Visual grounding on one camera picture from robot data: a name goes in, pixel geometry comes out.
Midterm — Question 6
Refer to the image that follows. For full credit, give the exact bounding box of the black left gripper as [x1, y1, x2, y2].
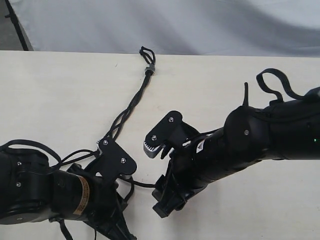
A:
[84, 174, 137, 240]

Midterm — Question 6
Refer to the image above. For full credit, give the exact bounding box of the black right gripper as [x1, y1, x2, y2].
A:
[152, 149, 210, 218]

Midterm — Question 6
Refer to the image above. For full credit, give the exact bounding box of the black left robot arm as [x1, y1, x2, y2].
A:
[0, 139, 137, 240]

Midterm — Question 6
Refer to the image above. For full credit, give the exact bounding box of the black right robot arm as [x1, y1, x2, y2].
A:
[145, 88, 320, 218]

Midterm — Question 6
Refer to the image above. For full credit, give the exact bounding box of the grey backdrop cloth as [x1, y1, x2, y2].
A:
[10, 0, 320, 57]

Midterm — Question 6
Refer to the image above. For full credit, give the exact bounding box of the black backdrop stand pole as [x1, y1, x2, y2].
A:
[4, 0, 34, 51]

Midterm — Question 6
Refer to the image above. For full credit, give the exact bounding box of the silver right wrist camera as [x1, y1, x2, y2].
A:
[143, 110, 200, 159]

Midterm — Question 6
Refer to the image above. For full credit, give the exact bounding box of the clear adhesive tape piece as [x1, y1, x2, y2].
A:
[144, 64, 156, 74]

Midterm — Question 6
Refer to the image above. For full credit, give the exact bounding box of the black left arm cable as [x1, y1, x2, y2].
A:
[0, 139, 101, 240]

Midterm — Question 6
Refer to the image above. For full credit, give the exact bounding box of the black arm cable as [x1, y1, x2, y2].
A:
[241, 67, 320, 108]
[0, 139, 101, 240]

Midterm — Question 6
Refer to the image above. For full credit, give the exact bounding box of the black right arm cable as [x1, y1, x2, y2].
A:
[241, 67, 320, 108]

